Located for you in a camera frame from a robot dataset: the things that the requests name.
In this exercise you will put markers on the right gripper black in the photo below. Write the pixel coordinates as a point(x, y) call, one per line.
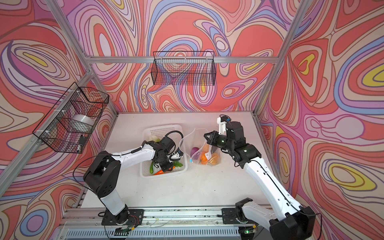
point(212, 140)

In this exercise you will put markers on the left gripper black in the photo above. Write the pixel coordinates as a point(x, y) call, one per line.
point(168, 168)

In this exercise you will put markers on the green toy lettuce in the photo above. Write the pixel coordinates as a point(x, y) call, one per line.
point(154, 138)

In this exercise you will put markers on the white plastic perforated basket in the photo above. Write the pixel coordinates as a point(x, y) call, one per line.
point(147, 169)

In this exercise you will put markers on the clear zip top bag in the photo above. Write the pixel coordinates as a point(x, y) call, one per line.
point(196, 139)

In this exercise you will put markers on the tan toy potato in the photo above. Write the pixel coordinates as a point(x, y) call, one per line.
point(214, 160)

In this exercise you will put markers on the orange toy pumpkin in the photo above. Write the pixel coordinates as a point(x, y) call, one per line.
point(205, 158)

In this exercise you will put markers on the orange toy carrot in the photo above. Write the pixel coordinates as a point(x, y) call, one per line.
point(160, 173)

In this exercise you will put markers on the purple toy onion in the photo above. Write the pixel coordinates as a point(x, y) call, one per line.
point(194, 150)

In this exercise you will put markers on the green toy pepper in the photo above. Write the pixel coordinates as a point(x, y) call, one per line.
point(152, 168)

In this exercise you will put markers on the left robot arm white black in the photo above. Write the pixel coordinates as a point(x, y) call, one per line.
point(102, 175)

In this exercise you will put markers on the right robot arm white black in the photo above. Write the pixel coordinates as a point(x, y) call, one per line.
point(288, 219)

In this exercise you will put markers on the small black device in basket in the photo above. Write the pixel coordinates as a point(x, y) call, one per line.
point(82, 141)

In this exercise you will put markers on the white roll in basket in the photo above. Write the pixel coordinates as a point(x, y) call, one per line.
point(81, 123)

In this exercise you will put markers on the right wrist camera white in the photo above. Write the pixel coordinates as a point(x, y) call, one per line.
point(222, 120)

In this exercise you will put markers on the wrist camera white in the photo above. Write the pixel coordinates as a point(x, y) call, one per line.
point(176, 156)
point(222, 120)

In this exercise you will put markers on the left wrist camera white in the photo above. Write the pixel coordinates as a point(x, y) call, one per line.
point(176, 156)

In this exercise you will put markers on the black wire basket back wall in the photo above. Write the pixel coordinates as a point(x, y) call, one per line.
point(184, 68)

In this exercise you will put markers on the black wire basket wall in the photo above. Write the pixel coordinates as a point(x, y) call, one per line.
point(56, 133)
point(184, 68)

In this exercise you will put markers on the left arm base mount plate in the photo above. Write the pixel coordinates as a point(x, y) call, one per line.
point(132, 217)

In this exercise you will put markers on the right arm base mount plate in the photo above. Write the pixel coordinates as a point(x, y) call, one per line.
point(231, 216)

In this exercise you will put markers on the black wire basket left wall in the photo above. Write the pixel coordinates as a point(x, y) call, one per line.
point(56, 133)

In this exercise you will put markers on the aluminium front rail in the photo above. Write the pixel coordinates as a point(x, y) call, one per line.
point(160, 223)

